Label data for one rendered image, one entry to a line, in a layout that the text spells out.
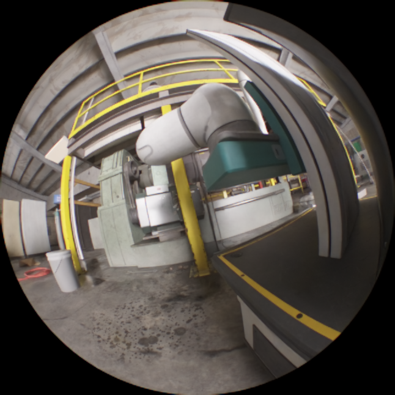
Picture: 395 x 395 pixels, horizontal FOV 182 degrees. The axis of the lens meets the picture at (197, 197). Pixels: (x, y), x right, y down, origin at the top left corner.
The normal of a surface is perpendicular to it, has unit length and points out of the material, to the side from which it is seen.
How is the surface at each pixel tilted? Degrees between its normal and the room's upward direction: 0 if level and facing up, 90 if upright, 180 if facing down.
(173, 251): 90
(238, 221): 90
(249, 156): 90
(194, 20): 171
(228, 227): 90
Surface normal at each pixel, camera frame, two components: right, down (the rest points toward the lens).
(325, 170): -0.96, 0.22
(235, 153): 0.15, -0.16
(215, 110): -0.54, 0.08
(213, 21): 0.24, 0.93
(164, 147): -0.08, 0.74
